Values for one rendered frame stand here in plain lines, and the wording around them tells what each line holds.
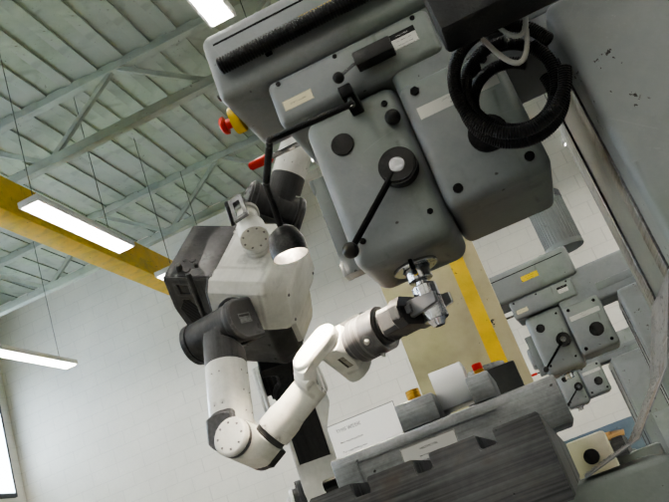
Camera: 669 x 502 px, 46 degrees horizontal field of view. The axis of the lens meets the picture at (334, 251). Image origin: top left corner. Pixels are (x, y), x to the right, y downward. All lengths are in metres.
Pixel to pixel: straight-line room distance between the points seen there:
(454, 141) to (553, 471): 0.79
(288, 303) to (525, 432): 1.14
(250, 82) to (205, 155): 9.30
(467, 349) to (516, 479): 2.45
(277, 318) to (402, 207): 0.54
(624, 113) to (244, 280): 0.92
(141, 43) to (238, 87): 7.08
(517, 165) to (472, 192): 0.09
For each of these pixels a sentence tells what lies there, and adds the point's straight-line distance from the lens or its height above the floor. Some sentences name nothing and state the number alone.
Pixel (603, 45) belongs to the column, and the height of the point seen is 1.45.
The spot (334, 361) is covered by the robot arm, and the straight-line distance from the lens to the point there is 1.55.
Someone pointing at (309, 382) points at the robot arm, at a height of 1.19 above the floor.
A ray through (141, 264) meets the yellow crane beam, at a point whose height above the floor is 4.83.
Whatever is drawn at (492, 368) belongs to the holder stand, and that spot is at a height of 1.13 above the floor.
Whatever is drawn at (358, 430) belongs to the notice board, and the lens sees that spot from 10.79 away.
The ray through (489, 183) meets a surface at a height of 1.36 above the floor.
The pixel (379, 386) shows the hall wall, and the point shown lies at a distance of 10.76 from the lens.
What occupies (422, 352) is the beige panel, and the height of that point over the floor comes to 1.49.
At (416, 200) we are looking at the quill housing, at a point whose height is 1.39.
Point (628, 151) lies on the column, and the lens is 1.27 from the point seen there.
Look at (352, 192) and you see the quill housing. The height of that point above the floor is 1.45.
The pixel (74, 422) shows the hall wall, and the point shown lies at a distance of 12.68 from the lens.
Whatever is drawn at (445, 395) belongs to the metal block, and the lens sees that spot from 1.22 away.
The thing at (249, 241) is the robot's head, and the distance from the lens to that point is 1.78.
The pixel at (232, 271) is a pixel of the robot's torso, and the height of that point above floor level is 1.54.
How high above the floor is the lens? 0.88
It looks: 20 degrees up
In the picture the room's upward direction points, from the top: 20 degrees counter-clockwise
